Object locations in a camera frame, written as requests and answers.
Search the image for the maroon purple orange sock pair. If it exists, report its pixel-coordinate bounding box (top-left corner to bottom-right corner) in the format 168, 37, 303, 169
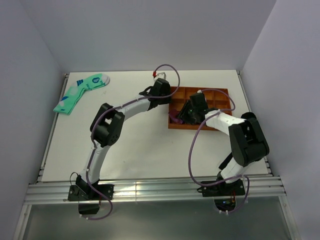
168, 109, 183, 124

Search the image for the orange compartment tray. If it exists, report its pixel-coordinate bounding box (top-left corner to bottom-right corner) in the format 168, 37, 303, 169
168, 86, 231, 130

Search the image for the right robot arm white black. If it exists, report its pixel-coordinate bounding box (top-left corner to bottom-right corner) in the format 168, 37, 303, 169
177, 88, 270, 195

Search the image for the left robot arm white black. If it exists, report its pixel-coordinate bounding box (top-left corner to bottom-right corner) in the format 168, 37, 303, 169
75, 78, 171, 200

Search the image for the black blue sock pair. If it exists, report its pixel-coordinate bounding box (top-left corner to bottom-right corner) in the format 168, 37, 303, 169
241, 112, 258, 124

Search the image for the mint green sock pair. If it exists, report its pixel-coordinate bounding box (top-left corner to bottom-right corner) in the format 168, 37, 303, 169
53, 73, 111, 115

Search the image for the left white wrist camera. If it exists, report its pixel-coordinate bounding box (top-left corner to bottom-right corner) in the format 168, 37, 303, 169
152, 71, 167, 81

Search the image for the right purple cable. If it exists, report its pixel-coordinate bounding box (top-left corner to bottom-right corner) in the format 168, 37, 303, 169
187, 88, 251, 214

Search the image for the purple cable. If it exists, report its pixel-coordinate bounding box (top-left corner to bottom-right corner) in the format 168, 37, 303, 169
187, 88, 251, 214
83, 63, 181, 221

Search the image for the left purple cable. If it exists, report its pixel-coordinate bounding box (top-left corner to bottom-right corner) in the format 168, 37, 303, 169
83, 63, 181, 221

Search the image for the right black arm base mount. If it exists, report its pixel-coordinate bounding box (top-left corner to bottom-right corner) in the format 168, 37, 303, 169
197, 179, 246, 212

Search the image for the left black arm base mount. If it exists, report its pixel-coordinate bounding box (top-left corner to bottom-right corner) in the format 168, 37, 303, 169
67, 184, 114, 215

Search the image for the aluminium table front rail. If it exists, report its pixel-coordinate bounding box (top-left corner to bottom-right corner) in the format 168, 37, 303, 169
23, 175, 286, 205

